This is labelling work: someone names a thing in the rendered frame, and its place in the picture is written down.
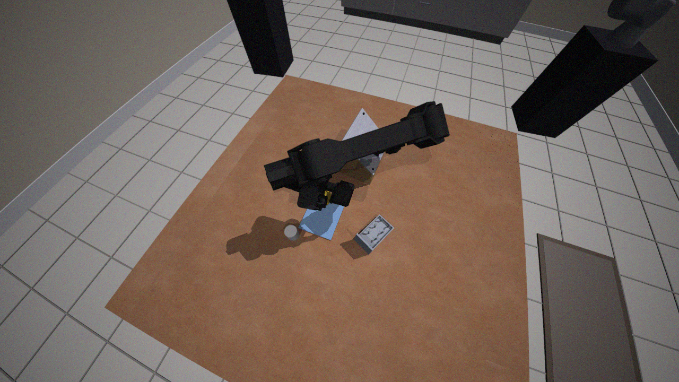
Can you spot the light blue flat mat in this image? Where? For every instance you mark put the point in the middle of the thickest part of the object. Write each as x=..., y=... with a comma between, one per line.
x=322, y=223

